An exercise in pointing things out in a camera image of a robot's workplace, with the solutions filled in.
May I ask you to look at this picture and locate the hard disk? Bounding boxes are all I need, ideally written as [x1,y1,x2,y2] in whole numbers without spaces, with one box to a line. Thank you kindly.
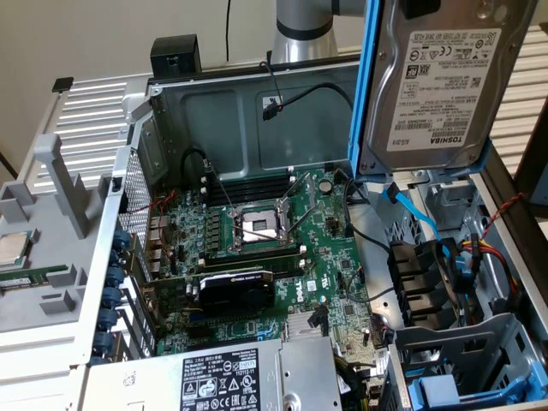
[348,0,541,182]

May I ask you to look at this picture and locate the metal disk bay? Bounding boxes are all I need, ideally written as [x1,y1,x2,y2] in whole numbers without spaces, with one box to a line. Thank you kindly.
[384,312,548,411]

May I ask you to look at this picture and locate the empty blue disk carrier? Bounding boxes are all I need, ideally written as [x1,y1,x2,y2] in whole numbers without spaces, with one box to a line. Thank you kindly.
[406,363,547,408]

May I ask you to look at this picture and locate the silver drive cage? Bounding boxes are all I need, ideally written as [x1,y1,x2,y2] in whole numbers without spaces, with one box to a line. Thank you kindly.
[384,170,491,245]

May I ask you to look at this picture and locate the dark board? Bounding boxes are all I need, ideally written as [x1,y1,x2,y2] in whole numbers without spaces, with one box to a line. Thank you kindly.
[513,98,548,206]

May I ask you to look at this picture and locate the silver socket cover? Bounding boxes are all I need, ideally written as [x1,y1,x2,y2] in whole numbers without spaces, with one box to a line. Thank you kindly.
[277,171,318,211]

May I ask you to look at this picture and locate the open metal PC case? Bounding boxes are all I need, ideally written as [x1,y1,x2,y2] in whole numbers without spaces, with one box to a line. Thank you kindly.
[70,45,548,411]

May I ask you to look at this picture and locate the RAM slot white clips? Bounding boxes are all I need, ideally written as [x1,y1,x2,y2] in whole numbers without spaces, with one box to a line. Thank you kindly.
[200,177,296,197]
[200,243,307,257]
[200,166,296,186]

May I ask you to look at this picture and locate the black box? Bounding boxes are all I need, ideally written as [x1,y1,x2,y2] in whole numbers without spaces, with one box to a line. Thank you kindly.
[149,34,203,79]

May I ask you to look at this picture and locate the thin metal locking lever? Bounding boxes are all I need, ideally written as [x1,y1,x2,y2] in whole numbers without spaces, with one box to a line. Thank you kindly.
[203,158,235,214]
[284,211,312,241]

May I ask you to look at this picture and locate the CPU socket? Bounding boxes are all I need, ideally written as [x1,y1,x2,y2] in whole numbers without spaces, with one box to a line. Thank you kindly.
[229,200,299,254]

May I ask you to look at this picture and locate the green RAM stick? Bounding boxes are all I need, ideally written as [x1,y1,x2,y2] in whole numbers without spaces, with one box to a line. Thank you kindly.
[203,250,302,265]
[0,265,69,295]

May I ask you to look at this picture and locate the green motherboard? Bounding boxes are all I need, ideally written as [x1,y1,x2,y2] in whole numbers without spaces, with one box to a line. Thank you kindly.
[145,164,397,389]

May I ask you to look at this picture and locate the black graphics card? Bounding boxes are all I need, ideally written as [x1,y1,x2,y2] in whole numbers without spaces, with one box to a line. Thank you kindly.
[143,268,277,319]

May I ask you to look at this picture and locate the silver finned heat sink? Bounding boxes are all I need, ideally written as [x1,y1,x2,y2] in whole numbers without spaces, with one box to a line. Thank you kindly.
[285,311,331,343]

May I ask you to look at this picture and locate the silver power supply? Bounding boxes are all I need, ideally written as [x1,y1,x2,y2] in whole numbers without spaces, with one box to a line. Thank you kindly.
[83,336,343,411]

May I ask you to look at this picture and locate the grey parts rack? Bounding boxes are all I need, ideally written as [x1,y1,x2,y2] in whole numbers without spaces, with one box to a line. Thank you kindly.
[0,133,115,333]

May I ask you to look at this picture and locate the silver CPU chip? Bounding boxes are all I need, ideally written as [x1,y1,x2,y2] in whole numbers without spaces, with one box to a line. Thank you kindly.
[0,230,34,270]

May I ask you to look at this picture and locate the thin red black wire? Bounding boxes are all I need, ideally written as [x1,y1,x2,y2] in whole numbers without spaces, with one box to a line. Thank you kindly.
[259,59,286,113]

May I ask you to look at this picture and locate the silver metal bracket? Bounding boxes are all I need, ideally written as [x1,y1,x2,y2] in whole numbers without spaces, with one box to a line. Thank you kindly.
[363,174,429,202]

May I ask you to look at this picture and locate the black wire with connectors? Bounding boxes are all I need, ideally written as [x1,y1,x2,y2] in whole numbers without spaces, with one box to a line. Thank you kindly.
[260,82,359,124]

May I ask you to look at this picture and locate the blue flat SATA wire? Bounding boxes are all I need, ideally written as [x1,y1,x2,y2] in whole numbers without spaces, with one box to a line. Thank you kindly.
[382,182,473,295]

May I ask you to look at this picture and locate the thin black hanging cable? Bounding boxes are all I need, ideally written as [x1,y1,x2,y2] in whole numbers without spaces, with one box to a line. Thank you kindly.
[223,0,235,61]

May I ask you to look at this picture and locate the twisted red black wire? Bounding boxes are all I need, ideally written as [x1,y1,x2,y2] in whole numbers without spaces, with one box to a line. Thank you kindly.
[479,192,527,241]

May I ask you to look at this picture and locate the long thin black wire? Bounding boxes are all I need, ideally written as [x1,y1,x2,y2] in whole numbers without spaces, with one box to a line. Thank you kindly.
[348,220,391,256]

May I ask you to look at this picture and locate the red yellow power wires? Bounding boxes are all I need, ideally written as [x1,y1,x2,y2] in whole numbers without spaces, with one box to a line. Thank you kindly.
[462,233,521,301]

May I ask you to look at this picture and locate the short black loop wire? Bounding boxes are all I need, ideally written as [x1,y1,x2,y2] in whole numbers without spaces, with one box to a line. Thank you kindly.
[181,147,216,177]

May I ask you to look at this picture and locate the black power wire with plug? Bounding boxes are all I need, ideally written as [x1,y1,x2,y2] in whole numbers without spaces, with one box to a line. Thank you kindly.
[307,304,330,333]

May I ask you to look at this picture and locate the braided yellow black wire bundle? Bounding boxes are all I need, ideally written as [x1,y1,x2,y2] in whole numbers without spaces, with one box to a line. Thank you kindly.
[335,357,382,411]

